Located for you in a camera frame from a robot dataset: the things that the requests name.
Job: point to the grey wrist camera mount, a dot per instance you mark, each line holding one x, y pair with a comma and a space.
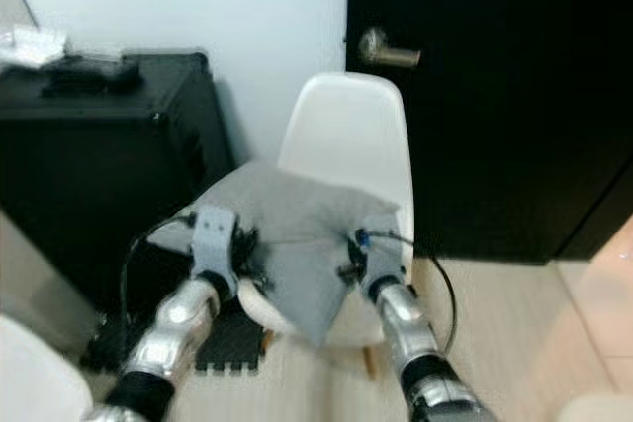
215, 239
382, 266

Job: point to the flat black device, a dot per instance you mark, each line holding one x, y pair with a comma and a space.
89, 76

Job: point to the grey fabric pillow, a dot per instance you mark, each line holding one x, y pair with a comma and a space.
302, 229

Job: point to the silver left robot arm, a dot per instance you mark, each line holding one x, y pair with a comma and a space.
168, 343

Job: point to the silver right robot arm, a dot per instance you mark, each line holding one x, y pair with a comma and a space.
415, 338

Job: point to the white plastic shell chair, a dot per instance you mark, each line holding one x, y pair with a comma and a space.
346, 130

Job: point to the black foam floor mat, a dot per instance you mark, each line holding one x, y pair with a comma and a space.
119, 338

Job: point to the white rounded chair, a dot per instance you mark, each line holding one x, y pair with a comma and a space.
40, 378

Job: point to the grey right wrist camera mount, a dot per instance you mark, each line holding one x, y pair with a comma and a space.
382, 266

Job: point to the black door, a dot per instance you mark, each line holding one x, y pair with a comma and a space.
504, 116

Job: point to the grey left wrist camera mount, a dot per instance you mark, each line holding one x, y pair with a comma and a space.
215, 239

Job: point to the large black equipment case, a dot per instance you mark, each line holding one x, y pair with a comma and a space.
89, 185

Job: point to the white crumpled cloth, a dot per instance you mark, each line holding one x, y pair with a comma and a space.
32, 46

